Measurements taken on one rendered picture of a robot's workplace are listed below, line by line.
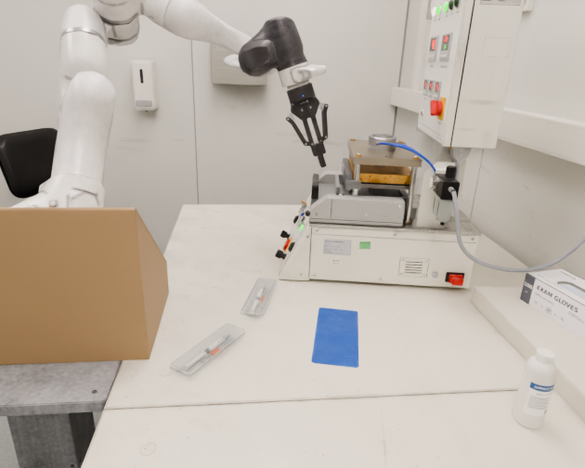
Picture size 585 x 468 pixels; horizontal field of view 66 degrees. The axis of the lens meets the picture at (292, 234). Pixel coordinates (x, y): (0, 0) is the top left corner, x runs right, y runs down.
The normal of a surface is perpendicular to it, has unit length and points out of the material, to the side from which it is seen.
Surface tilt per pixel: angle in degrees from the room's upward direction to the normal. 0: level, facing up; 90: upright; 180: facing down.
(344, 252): 90
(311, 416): 0
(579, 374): 0
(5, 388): 0
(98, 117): 102
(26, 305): 90
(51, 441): 90
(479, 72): 90
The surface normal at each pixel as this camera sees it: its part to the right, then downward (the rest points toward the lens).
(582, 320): -0.95, 0.08
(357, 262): -0.07, 0.36
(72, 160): 0.28, -0.29
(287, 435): 0.04, -0.93
